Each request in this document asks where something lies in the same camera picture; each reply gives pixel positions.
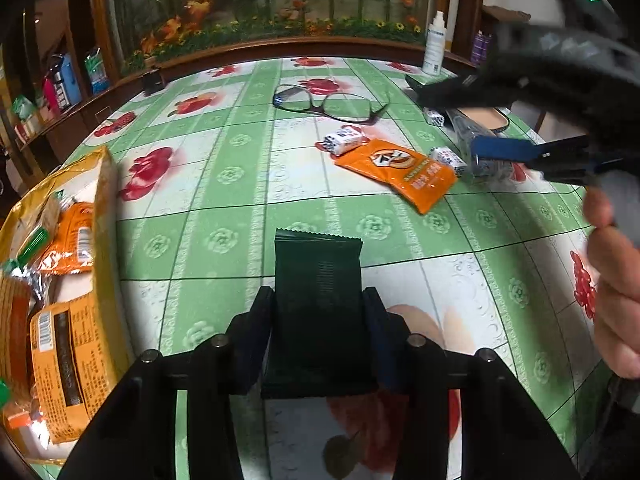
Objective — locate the orange white carton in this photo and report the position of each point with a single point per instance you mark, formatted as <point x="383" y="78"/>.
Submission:
<point x="27" y="130"/>

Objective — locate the blue green bag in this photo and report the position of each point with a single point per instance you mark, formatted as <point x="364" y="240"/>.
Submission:
<point x="96" y="71"/>

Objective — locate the person's right hand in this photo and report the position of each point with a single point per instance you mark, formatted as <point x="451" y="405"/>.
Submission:
<point x="617" y="285"/>

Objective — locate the black eyeglasses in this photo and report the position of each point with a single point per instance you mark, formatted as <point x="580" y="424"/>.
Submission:
<point x="299" y="97"/>

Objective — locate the white blue print candy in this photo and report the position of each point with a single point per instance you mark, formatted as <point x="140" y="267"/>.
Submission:
<point x="434" y="118"/>
<point x="449" y="160"/>
<point x="342" y="141"/>

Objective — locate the blue thermos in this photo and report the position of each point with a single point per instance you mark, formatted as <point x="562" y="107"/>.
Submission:
<point x="74" y="82"/>

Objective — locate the purple bottle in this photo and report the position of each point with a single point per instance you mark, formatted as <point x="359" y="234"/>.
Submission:
<point x="481" y="49"/>

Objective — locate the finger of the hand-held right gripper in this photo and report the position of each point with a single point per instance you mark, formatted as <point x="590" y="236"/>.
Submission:
<point x="540" y="60"/>
<point x="505" y="150"/>

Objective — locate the black thermos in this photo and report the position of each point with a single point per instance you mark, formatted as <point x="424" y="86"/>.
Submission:
<point x="60" y="87"/>

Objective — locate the red thermos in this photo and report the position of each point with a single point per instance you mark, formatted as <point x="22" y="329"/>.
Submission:
<point x="48" y="92"/>

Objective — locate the yellow-rimmed white tray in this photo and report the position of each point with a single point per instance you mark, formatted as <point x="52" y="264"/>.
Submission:
<point x="107" y="240"/>

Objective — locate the artificial flower display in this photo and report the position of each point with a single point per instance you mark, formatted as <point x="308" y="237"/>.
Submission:
<point x="260" y="0"/>

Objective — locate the dark green snack packet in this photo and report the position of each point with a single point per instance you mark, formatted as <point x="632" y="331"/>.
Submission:
<point x="317" y="310"/>

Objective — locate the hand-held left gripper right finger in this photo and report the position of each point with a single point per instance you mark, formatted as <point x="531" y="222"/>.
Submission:
<point x="382" y="355"/>

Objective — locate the small black holder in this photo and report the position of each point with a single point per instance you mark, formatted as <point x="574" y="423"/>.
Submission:
<point x="151" y="82"/>

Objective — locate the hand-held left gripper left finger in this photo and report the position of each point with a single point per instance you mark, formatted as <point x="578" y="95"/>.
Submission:
<point x="250" y="355"/>

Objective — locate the green snack bag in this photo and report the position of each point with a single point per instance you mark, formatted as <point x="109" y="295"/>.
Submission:
<point x="23" y="109"/>

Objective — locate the white spray bottle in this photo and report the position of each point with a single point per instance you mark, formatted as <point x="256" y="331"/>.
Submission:
<point x="433" y="47"/>

